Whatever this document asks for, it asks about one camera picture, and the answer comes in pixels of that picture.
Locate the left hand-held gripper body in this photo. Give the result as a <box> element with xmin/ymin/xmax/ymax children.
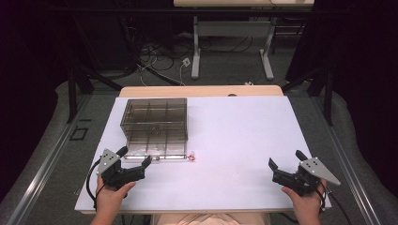
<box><xmin>96</xmin><ymin>148</ymin><xmax>146</xmax><ymax>191</ymax></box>

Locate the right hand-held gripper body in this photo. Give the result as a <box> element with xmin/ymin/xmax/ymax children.
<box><xmin>271</xmin><ymin>157</ymin><xmax>342</xmax><ymax>198</ymax></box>

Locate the clear brown compartment box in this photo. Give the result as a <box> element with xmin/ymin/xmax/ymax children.
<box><xmin>119</xmin><ymin>97</ymin><xmax>189</xmax><ymax>161</ymax></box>

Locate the person's left hand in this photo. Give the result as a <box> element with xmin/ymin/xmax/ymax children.
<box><xmin>95</xmin><ymin>175</ymin><xmax>137</xmax><ymax>218</ymax></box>

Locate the person's right hand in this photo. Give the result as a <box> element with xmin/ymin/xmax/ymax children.
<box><xmin>281</xmin><ymin>178</ymin><xmax>329</xmax><ymax>220</ymax></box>

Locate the white table mat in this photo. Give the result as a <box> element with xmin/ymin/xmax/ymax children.
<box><xmin>74</xmin><ymin>95</ymin><xmax>332</xmax><ymax>216</ymax></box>

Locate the black metal stand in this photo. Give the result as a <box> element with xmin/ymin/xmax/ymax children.
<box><xmin>281</xmin><ymin>46</ymin><xmax>335</xmax><ymax>127</ymax></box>
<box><xmin>66</xmin><ymin>12</ymin><xmax>125</xmax><ymax>125</ymax></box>

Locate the person's beige clothing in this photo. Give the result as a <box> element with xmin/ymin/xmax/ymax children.
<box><xmin>152</xmin><ymin>212</ymin><xmax>272</xmax><ymax>225</ymax></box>

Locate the wooden table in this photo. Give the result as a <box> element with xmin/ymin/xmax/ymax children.
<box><xmin>118</xmin><ymin>84</ymin><xmax>284</xmax><ymax>98</ymax></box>

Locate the dark curtain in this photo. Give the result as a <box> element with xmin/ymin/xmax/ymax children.
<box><xmin>285</xmin><ymin>0</ymin><xmax>398</xmax><ymax>198</ymax></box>
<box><xmin>0</xmin><ymin>0</ymin><xmax>139</xmax><ymax>201</ymax></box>

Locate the white desk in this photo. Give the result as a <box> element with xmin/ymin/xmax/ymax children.
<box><xmin>173</xmin><ymin>0</ymin><xmax>315</xmax><ymax>81</ymax></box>

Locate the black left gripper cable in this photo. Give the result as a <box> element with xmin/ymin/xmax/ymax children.
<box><xmin>85</xmin><ymin>157</ymin><xmax>103</xmax><ymax>211</ymax></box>

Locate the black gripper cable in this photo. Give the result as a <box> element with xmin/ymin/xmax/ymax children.
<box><xmin>315</xmin><ymin>181</ymin><xmax>353</xmax><ymax>225</ymax></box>
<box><xmin>85</xmin><ymin>157</ymin><xmax>103</xmax><ymax>211</ymax></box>

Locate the metal floor rail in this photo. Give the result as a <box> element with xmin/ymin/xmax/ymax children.
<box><xmin>6</xmin><ymin>93</ymin><xmax>93</xmax><ymax>225</ymax></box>
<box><xmin>311</xmin><ymin>95</ymin><xmax>383</xmax><ymax>225</ymax></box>

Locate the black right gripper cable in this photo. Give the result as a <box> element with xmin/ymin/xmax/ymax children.
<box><xmin>315</xmin><ymin>181</ymin><xmax>353</xmax><ymax>225</ymax></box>

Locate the tangle of floor cables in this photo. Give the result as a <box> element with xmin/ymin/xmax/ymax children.
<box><xmin>125</xmin><ymin>18</ymin><xmax>196</xmax><ymax>87</ymax></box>

